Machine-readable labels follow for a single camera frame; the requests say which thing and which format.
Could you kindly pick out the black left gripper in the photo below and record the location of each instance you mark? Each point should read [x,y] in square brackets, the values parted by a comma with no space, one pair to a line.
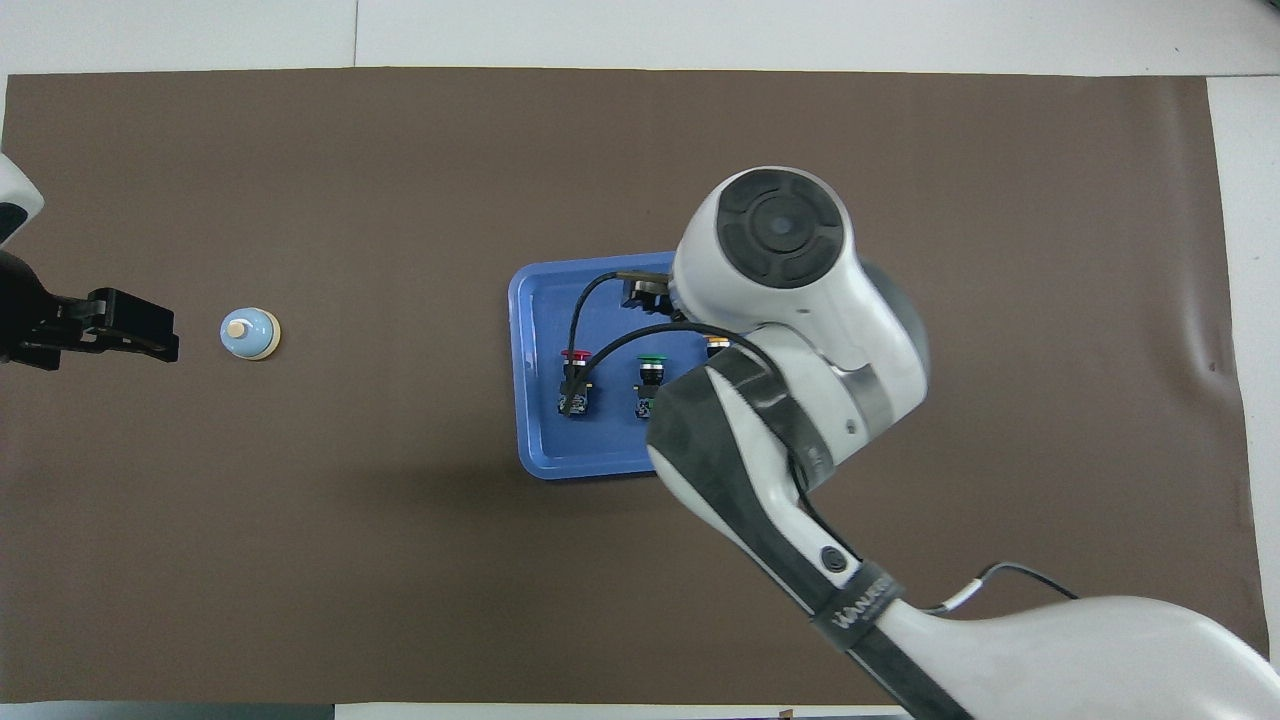
[30,320]

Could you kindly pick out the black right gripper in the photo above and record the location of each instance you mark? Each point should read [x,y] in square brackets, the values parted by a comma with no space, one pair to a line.
[650,298]

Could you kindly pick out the green push button switch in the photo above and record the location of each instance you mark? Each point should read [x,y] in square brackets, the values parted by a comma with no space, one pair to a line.
[650,360]

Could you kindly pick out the red push button switch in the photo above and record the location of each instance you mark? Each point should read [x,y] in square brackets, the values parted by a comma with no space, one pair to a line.
[577,355]

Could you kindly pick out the light blue call bell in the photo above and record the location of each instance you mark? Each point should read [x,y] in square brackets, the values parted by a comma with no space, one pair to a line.
[248,333]

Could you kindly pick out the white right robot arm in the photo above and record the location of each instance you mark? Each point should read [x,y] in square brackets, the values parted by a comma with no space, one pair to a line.
[800,300]

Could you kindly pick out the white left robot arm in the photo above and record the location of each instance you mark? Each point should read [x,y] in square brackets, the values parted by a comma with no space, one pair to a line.
[15,195]

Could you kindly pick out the blue plastic tray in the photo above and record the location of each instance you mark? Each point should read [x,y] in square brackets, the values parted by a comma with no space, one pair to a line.
[545,440]

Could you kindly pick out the brown table mat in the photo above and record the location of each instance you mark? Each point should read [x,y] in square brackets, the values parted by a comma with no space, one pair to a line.
[400,560]

